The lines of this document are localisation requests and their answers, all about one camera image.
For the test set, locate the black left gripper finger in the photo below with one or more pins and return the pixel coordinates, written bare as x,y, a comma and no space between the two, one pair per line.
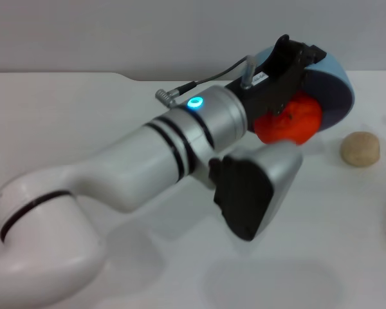
315,53
301,77

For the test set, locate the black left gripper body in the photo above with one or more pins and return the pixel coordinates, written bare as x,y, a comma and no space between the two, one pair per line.
273,87

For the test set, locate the blue bowl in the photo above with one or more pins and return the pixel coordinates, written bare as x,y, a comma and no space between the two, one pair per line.
334,96

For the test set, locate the orange knitted fruit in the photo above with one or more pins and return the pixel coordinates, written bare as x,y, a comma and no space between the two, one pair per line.
296,125

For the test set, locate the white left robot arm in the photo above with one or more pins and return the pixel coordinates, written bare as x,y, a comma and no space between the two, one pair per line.
132,170

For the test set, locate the beige round bun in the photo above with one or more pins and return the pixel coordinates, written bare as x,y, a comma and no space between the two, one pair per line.
360,148

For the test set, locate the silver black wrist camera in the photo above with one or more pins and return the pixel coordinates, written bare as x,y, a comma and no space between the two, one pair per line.
247,190

